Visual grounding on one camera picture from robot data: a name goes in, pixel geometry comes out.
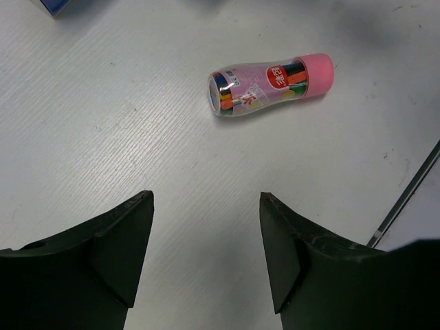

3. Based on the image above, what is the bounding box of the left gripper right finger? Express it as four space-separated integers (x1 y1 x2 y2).
259 192 439 329

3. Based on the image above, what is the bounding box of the pink cap clear tube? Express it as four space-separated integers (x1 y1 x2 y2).
208 53 334 117

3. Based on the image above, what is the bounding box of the large blue-violet drawer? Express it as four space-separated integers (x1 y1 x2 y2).
33 0 71 17

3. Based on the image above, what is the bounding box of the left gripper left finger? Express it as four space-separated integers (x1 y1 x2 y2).
1 190 154 329

